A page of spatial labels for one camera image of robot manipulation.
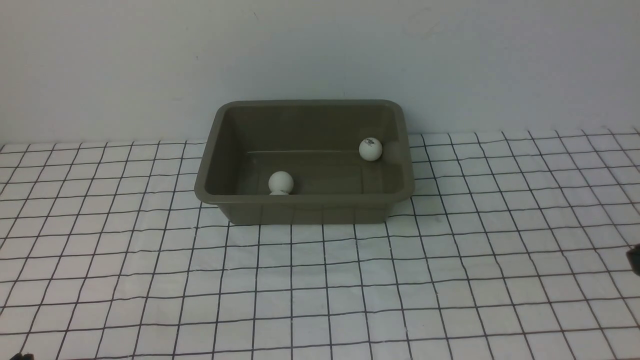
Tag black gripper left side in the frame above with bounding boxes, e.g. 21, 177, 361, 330
10, 353, 35, 360

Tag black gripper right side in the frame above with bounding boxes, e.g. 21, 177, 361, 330
626, 244, 640, 276

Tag white ping-pong ball with logo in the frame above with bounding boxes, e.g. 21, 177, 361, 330
358, 137, 384, 162

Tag white ping-pong ball front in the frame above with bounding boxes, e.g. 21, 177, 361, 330
268, 171, 294, 195

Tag white black-grid tablecloth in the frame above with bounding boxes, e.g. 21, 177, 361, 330
0, 129, 640, 360

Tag olive green plastic bin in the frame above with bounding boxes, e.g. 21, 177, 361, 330
194, 99, 415, 226

